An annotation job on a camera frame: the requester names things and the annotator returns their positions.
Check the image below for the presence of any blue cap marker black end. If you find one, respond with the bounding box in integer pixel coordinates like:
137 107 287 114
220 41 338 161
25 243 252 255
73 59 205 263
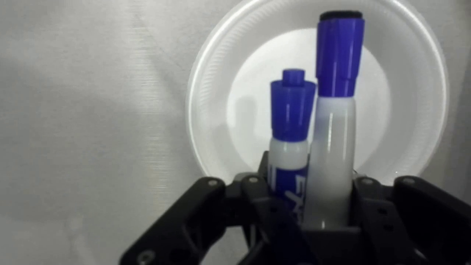
302 10 365 229

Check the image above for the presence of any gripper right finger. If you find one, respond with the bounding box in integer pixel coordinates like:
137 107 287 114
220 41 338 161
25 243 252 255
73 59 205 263
351 170 471 265

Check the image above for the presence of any blue cap marker with label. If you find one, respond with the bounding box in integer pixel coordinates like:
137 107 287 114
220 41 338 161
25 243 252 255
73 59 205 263
268 68 317 221

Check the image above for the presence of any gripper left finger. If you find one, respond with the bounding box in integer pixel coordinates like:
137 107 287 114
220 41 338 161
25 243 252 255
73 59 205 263
118 150 313 265

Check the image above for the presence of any white foam plate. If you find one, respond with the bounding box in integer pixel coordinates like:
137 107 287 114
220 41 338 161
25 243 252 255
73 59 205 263
187 0 450 187

